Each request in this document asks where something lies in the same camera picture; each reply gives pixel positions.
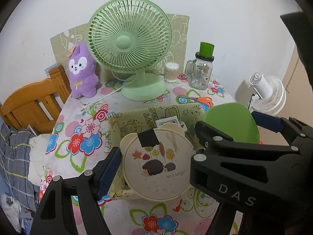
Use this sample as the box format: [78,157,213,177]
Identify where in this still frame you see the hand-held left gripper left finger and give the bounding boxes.
[29,146,122,235]

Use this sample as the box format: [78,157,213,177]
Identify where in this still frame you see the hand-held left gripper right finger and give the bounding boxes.
[211,199,245,235]

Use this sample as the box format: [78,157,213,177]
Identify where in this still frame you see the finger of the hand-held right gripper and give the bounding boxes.
[193,120,301,161]
[251,111,313,150]

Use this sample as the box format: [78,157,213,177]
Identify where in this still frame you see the green round disc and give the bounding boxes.
[204,103,260,144]

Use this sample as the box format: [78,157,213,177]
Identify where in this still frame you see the cream round hedgehog mirror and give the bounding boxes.
[119,121,196,200]

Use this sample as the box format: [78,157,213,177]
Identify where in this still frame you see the yellow printed fabric storage box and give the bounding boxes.
[105,104,206,199]

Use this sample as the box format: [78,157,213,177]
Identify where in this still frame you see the white remote control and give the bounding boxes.
[155,117,181,128]

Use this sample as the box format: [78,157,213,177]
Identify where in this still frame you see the white standing fan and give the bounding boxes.
[247,72,286,117]

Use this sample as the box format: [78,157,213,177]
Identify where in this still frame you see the floral tablecloth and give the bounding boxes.
[38,73,245,235]

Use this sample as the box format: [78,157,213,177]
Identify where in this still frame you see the white cloth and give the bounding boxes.
[28,133,53,186]

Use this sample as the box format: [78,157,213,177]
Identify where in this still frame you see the glass mug jar green lid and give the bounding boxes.
[184,42,216,90]

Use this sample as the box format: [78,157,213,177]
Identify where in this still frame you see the green desk fan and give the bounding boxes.
[87,0,172,101]

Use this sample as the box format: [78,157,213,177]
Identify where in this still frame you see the purple plush toy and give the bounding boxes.
[66,42,99,99]

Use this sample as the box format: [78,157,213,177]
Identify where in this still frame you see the grey plaid blanket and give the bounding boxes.
[0,121,41,211]

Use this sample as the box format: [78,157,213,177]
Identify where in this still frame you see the pile of clothes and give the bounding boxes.
[0,191,37,235]

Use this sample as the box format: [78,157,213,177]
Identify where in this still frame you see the cotton swab jar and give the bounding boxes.
[164,62,179,84]

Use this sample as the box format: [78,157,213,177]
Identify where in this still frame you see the wooden chair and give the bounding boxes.
[0,66,72,134]

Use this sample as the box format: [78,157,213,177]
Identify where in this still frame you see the blue tape strip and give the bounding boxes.
[45,64,64,76]

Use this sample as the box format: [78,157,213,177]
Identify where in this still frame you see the black power cable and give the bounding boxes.
[247,93,257,110]

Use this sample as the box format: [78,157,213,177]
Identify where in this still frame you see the orange handled scissors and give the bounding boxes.
[178,95,213,107]

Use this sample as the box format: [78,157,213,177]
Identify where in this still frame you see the white fan cable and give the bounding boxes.
[82,75,137,109]

